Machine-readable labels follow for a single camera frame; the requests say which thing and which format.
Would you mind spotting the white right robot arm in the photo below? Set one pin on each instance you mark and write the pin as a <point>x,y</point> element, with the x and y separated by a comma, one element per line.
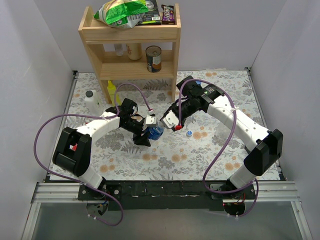
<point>264,146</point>

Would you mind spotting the brown candy bar pack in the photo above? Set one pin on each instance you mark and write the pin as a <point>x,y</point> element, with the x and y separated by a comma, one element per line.
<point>168,16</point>

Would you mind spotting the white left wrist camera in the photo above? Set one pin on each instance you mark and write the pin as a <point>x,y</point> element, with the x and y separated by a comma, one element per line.
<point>151,120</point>

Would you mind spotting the floral tablecloth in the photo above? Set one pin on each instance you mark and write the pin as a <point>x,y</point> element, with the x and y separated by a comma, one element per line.
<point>175,156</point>

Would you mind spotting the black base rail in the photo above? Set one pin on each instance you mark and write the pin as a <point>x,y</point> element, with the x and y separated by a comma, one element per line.
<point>168,194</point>

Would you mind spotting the green chip bag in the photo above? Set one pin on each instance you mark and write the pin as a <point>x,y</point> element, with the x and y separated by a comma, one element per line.
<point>121,13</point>

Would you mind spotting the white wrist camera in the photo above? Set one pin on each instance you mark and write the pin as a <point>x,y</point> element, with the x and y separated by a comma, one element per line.
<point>151,120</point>
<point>170,120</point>

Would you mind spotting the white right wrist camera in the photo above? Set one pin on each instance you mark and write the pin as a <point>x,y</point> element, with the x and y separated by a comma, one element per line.
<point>170,120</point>

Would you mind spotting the beige cylinder bottle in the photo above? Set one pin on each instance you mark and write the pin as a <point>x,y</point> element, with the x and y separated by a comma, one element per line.
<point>134,51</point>

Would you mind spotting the clear plastic bottle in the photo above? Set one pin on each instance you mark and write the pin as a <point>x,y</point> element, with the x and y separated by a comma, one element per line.
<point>222,132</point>

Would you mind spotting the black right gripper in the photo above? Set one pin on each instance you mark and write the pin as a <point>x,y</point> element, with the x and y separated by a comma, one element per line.
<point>175,110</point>

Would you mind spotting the white blue cap right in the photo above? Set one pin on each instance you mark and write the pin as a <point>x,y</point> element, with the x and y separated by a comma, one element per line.
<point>189,133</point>

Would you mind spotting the white bottle black cap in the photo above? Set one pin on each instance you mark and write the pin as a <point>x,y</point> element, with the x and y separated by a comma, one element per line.
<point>93,103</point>

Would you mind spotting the red rectangular box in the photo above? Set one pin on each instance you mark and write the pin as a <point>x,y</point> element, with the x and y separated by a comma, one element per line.
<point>73,147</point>

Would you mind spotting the black snack box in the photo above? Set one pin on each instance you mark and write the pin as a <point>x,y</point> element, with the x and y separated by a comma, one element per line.
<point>152,17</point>

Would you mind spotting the wooden shelf rack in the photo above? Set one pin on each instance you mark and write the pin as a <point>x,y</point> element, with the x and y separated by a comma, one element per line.
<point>98,40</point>

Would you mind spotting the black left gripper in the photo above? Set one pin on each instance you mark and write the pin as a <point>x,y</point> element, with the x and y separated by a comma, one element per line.
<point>141,129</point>

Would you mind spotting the tin can with label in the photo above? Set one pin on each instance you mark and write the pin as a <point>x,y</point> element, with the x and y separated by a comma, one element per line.
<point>154,58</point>

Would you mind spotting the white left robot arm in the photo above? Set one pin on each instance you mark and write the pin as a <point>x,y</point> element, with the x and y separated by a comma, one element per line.
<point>78,163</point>

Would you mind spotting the yellow squeeze bottle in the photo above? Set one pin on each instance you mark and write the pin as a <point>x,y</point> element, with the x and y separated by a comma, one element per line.
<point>111,88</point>

